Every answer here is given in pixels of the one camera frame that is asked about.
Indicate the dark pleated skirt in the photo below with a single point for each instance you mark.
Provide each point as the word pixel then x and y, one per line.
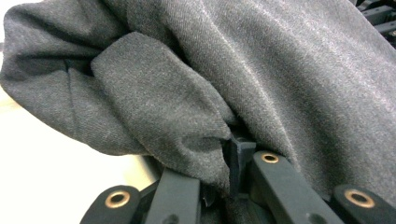
pixel 249 62

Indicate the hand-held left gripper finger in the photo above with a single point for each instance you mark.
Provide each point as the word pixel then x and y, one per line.
pixel 241 165

